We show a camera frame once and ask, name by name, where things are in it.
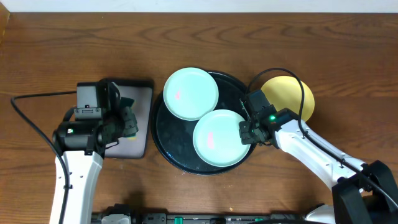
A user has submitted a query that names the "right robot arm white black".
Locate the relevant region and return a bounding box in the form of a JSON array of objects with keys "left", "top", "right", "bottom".
[{"left": 239, "top": 105, "right": 397, "bottom": 223}]

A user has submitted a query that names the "green yellow sponge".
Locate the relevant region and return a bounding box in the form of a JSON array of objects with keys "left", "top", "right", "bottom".
[{"left": 119, "top": 97, "right": 139, "bottom": 138}]

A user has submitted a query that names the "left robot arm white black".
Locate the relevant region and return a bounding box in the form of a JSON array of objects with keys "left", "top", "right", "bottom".
[{"left": 50, "top": 80, "right": 138, "bottom": 223}]

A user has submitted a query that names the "rectangular black grey tray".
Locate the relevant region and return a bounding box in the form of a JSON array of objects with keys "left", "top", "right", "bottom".
[{"left": 105, "top": 79, "right": 154, "bottom": 159}]

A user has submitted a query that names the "mint green plate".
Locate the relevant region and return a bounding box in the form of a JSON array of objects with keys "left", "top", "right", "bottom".
[
  {"left": 193, "top": 110, "right": 250, "bottom": 167},
  {"left": 163, "top": 67, "right": 219, "bottom": 121}
]

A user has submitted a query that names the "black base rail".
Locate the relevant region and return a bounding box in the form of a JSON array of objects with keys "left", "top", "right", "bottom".
[{"left": 90, "top": 203, "right": 308, "bottom": 224}]

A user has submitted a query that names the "yellow plate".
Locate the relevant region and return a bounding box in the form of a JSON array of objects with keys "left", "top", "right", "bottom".
[{"left": 261, "top": 76, "right": 315, "bottom": 121}]

